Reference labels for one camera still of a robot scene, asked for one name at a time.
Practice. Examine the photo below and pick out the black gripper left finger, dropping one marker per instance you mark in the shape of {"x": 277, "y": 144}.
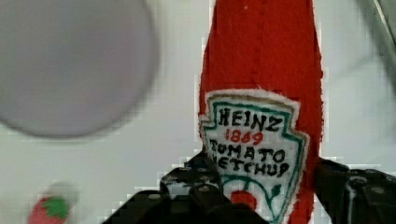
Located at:
{"x": 190, "y": 194}

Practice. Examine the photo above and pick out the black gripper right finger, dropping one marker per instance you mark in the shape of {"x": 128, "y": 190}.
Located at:
{"x": 355, "y": 196}

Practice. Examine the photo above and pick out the red felt ketchup bottle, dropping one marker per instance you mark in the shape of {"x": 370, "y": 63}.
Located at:
{"x": 260, "y": 104}

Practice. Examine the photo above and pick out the small felt strawberry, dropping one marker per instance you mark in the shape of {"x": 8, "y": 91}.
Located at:
{"x": 49, "y": 210}

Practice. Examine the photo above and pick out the lilac round plate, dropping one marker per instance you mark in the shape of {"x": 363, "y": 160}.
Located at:
{"x": 70, "y": 68}

